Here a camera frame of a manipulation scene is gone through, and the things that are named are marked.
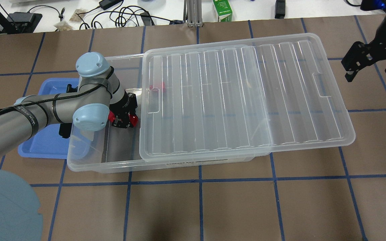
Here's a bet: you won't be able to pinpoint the aluminium frame post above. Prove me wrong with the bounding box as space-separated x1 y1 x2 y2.
183 0 203 27

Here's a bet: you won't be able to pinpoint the clear plastic box lid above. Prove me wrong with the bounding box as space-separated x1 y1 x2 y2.
138 33 356 163

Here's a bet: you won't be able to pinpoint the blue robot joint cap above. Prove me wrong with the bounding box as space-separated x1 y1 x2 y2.
0 170 43 241

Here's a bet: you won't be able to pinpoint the red block upper left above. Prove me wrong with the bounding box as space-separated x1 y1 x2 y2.
149 81 166 92

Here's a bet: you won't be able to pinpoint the black device on bench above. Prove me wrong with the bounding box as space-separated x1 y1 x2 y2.
0 1 43 34

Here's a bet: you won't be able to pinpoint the black box on bench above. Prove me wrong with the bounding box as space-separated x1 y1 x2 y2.
274 0 286 19

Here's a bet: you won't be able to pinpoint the black power adapter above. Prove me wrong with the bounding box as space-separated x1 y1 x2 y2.
99 0 123 10

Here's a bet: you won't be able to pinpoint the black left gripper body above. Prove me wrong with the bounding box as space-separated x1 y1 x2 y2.
110 93 138 129

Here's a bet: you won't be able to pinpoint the clear plastic storage box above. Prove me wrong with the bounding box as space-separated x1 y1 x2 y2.
67 49 272 173

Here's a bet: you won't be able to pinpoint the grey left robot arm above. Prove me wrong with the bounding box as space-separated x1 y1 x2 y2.
0 52 138 157

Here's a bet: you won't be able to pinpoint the blue plastic tray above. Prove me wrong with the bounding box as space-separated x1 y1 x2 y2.
17 78 79 160

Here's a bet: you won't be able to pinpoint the black tangled cables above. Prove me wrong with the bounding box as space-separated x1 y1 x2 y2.
79 5 183 30

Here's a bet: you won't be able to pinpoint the green white carton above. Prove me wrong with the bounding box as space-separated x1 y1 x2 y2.
212 0 233 22

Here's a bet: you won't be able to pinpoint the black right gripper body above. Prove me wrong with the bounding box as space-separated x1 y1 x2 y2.
341 33 386 82

